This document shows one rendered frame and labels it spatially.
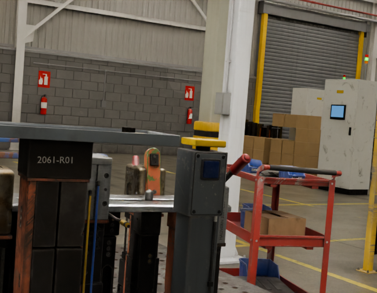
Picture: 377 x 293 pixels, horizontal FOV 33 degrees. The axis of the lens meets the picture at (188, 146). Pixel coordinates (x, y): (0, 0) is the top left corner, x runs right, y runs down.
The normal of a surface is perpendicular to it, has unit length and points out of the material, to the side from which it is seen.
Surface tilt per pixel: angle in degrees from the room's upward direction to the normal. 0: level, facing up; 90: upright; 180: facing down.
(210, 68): 90
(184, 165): 90
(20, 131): 90
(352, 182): 90
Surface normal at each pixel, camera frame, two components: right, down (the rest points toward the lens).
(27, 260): 0.42, 0.08
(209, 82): -0.85, -0.04
